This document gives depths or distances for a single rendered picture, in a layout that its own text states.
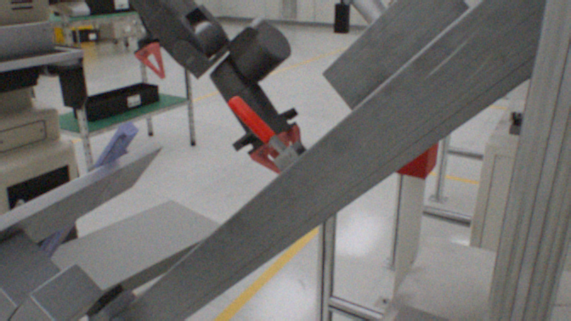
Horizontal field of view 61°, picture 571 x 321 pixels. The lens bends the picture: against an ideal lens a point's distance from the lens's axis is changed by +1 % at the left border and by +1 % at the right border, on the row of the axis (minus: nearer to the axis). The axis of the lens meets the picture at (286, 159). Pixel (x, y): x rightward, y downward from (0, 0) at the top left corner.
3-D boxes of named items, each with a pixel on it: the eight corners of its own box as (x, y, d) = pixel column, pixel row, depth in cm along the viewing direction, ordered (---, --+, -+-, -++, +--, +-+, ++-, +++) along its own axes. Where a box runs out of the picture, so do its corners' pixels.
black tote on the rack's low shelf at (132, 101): (92, 122, 288) (88, 104, 283) (72, 118, 296) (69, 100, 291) (161, 101, 333) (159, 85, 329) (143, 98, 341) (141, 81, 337)
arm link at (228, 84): (223, 68, 76) (198, 75, 71) (249, 42, 72) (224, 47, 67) (246, 104, 76) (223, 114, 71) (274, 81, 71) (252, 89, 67)
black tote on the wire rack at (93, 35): (77, 44, 641) (76, 33, 636) (62, 42, 655) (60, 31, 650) (102, 40, 673) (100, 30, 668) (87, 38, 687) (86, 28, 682)
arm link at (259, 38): (198, 29, 74) (168, 50, 68) (242, -22, 67) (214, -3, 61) (252, 86, 77) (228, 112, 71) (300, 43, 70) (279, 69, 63)
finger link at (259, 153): (329, 162, 73) (295, 110, 73) (306, 178, 67) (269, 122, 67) (298, 181, 77) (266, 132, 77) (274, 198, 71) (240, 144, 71)
